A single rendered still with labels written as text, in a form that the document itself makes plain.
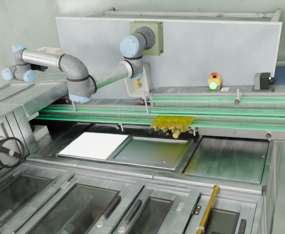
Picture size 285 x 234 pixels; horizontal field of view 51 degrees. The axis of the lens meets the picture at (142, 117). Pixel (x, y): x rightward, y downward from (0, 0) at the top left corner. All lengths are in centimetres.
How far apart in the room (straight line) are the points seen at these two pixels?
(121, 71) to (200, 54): 53
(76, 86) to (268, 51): 109
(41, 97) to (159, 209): 133
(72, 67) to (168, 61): 75
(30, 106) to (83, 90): 83
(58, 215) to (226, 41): 137
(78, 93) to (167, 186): 68
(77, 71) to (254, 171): 106
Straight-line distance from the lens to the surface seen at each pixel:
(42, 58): 167
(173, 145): 192
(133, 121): 211
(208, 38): 192
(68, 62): 155
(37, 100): 237
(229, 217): 145
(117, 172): 179
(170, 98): 194
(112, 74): 171
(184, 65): 201
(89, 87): 159
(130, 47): 177
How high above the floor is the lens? 255
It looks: 51 degrees down
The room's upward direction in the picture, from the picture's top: 135 degrees counter-clockwise
